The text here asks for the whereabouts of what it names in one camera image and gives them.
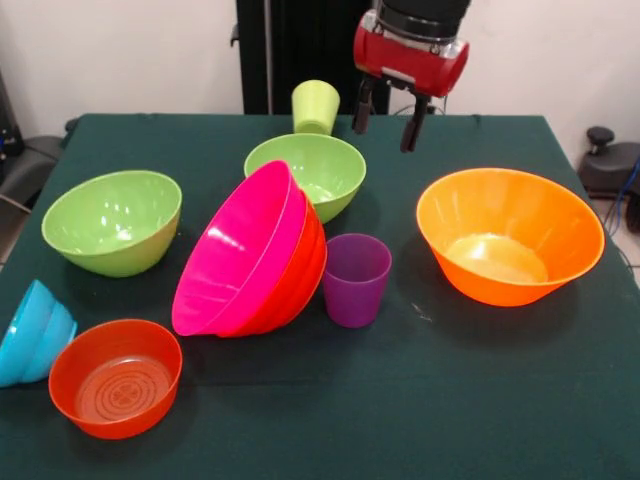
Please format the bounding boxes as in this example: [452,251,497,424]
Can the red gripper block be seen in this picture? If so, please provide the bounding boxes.
[351,8,471,154]

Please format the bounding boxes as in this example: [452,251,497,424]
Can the large red-orange bowl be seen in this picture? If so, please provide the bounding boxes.
[214,183,329,339]

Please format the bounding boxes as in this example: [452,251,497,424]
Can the large pink bowl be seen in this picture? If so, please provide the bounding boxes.
[171,159,309,337]

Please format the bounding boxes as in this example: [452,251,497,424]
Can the large orange bowl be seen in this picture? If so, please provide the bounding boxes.
[415,167,606,308]

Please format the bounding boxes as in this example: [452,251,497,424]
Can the green bowl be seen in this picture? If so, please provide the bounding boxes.
[243,133,368,225]
[41,169,183,279]

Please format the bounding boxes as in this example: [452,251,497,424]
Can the small red-orange bowl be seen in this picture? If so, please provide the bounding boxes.
[47,319,184,441]

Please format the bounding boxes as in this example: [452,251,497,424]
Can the small blue bowl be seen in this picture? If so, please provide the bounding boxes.
[0,278,79,390]

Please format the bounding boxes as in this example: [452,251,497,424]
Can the green cup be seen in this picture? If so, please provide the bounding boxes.
[291,79,342,136]

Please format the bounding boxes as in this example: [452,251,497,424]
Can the purple cup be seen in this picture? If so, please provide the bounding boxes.
[322,233,394,330]

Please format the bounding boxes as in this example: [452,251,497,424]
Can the dark green tablecloth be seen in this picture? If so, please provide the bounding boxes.
[0,113,640,480]

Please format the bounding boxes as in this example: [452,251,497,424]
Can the black equipment box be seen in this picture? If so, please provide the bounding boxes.
[0,69,25,161]

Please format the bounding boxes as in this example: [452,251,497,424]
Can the grey pedestal leg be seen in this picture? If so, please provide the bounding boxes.
[0,133,69,211]
[579,125,640,199]

